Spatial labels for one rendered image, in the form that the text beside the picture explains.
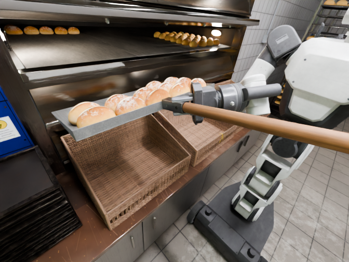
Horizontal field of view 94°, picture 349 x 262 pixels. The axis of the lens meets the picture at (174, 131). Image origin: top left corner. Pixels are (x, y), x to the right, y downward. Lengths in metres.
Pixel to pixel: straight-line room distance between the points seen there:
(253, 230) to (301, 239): 0.52
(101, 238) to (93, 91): 0.73
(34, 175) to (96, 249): 0.41
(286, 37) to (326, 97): 0.27
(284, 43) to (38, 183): 1.06
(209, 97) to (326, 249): 1.77
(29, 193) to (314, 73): 1.05
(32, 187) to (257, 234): 1.40
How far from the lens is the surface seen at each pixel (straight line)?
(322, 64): 0.74
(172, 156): 1.16
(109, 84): 1.06
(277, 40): 0.84
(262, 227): 1.60
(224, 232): 1.42
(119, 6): 0.85
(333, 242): 2.12
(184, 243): 1.53
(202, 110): 0.41
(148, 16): 0.92
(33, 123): 1.01
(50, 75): 0.94
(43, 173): 0.81
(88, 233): 0.97
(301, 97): 0.78
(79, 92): 1.01
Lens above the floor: 1.44
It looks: 37 degrees down
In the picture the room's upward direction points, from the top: 6 degrees clockwise
